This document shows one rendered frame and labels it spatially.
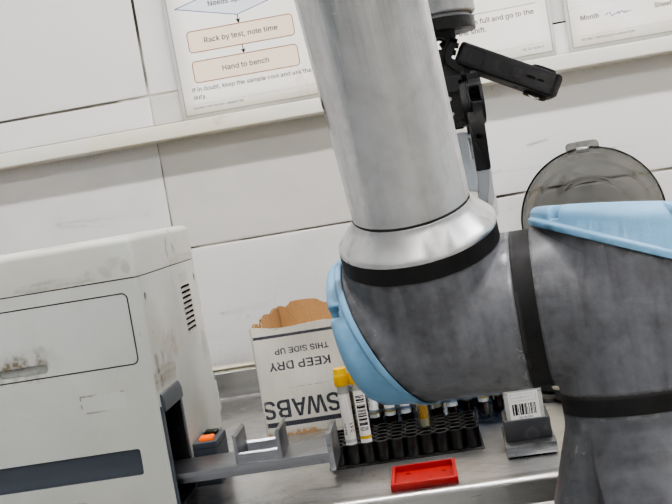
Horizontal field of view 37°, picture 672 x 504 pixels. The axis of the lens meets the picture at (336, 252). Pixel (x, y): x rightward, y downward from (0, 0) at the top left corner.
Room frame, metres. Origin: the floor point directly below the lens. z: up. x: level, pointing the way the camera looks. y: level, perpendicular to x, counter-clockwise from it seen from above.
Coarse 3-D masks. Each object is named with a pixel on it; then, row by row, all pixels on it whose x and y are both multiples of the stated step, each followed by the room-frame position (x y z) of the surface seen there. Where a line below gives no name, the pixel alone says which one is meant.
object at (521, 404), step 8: (504, 392) 1.08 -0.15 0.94; (512, 392) 1.07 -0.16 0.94; (520, 392) 1.07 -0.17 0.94; (528, 392) 1.07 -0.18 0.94; (536, 392) 1.07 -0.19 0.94; (504, 400) 1.08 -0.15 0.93; (512, 400) 1.07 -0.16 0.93; (520, 400) 1.07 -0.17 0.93; (528, 400) 1.07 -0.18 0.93; (536, 400) 1.07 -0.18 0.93; (512, 408) 1.07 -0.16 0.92; (520, 408) 1.07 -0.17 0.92; (528, 408) 1.07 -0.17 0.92; (536, 408) 1.07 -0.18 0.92; (512, 416) 1.07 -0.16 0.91; (520, 416) 1.07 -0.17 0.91; (528, 416) 1.07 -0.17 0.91; (536, 416) 1.07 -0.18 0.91
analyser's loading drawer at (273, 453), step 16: (240, 432) 1.09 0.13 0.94; (336, 432) 1.11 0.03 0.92; (240, 448) 1.08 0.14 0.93; (256, 448) 1.12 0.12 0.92; (272, 448) 1.06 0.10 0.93; (288, 448) 1.10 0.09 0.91; (304, 448) 1.09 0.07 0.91; (320, 448) 1.08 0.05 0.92; (336, 448) 1.08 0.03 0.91; (176, 464) 1.11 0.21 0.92; (192, 464) 1.10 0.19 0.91; (208, 464) 1.09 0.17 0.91; (224, 464) 1.08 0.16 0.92; (240, 464) 1.06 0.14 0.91; (256, 464) 1.06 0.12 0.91; (272, 464) 1.06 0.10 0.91; (288, 464) 1.06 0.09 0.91; (304, 464) 1.06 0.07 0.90; (336, 464) 1.06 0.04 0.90; (192, 480) 1.07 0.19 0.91
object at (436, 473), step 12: (396, 468) 1.07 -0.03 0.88; (408, 468) 1.07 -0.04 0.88; (420, 468) 1.07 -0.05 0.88; (432, 468) 1.06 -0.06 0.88; (444, 468) 1.06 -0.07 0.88; (456, 468) 1.03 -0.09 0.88; (396, 480) 1.04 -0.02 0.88; (408, 480) 1.03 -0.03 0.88; (420, 480) 1.01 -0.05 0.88; (432, 480) 1.00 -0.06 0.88; (444, 480) 1.00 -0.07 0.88; (456, 480) 1.00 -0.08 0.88
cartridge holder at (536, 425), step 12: (504, 420) 1.08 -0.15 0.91; (516, 420) 1.07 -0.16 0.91; (528, 420) 1.07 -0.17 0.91; (540, 420) 1.07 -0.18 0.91; (504, 432) 1.11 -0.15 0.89; (516, 432) 1.07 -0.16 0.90; (528, 432) 1.07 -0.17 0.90; (540, 432) 1.07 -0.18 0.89; (552, 432) 1.08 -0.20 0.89; (504, 444) 1.09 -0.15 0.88; (516, 444) 1.06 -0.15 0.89; (528, 444) 1.05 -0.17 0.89; (540, 444) 1.05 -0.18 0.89; (552, 444) 1.05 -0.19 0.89; (516, 456) 1.05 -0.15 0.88
